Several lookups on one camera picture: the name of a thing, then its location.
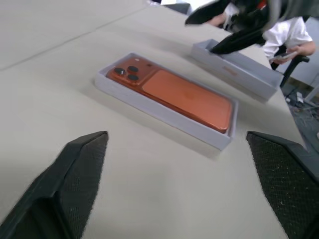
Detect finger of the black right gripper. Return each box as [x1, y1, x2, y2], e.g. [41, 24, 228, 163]
[184, 0, 230, 25]
[208, 24, 265, 55]

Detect person in white shirt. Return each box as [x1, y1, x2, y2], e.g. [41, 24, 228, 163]
[206, 12, 316, 63]

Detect orange smartphone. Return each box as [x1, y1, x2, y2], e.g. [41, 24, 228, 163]
[106, 55, 234, 135]

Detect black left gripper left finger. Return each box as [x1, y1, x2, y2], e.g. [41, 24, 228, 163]
[0, 131, 109, 239]

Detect silver handheld smartphone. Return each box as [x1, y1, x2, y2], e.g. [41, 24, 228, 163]
[273, 51, 297, 61]

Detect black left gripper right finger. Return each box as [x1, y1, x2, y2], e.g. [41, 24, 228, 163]
[246, 131, 319, 239]

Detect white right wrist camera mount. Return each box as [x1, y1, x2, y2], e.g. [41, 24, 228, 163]
[223, 3, 241, 32]

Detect person's bare hand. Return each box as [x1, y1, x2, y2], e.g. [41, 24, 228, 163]
[285, 46, 300, 58]

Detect tangled floor cables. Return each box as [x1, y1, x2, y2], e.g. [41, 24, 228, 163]
[285, 91, 319, 126]

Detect black office chair armrest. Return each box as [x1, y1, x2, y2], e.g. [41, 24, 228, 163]
[270, 55, 311, 88]

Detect white phone box lid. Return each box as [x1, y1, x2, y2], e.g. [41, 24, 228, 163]
[191, 39, 285, 102]

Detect white phone box base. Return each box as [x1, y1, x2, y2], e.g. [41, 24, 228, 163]
[94, 51, 239, 151]

